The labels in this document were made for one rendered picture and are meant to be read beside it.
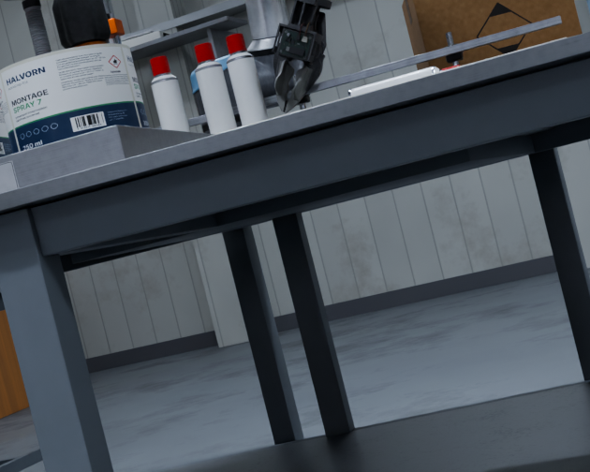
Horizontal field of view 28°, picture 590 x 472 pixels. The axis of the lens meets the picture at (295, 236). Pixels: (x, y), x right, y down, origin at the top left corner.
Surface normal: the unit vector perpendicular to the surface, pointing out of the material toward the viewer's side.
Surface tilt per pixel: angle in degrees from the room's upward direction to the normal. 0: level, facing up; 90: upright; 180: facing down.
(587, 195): 90
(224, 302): 90
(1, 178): 90
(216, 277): 90
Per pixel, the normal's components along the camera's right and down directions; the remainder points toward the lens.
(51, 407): -0.22, 0.06
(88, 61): 0.44, -0.11
